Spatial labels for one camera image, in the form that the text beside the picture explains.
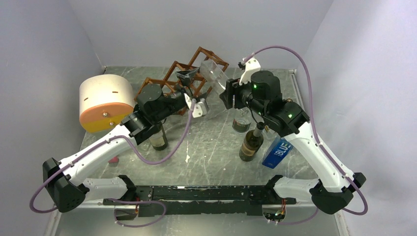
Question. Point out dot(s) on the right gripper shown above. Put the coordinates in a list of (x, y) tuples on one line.
[(233, 87)]

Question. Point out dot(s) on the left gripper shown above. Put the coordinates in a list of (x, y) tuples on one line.
[(186, 77)]

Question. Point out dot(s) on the clear glass bottle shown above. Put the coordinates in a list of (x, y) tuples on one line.
[(214, 75)]

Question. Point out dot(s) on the green wine bottle tan label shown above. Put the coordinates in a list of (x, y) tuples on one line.
[(252, 142)]

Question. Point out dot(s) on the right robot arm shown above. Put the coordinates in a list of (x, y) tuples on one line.
[(336, 184)]

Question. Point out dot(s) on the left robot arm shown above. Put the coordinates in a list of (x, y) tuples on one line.
[(67, 181)]

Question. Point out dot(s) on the brown wooden wine rack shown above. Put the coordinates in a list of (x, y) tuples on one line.
[(199, 85)]

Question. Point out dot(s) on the clear round bottle red label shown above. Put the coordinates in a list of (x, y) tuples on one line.
[(242, 120)]

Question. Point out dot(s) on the dark wine bottle left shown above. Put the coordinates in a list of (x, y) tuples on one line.
[(159, 140)]

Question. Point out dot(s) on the blue square bottle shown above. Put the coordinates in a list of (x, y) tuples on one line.
[(277, 151)]

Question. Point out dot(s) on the cream orange cylindrical box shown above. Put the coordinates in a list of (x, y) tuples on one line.
[(104, 100)]

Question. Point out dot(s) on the small pink object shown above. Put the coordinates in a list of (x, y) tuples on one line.
[(113, 160)]

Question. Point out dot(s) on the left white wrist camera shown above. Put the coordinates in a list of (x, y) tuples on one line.
[(199, 109)]

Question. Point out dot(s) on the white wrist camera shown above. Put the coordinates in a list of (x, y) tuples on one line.
[(199, 109), (249, 67)]

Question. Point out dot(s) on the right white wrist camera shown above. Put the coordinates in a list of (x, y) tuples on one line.
[(249, 67)]

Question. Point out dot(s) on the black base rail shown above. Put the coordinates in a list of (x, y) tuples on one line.
[(188, 200)]

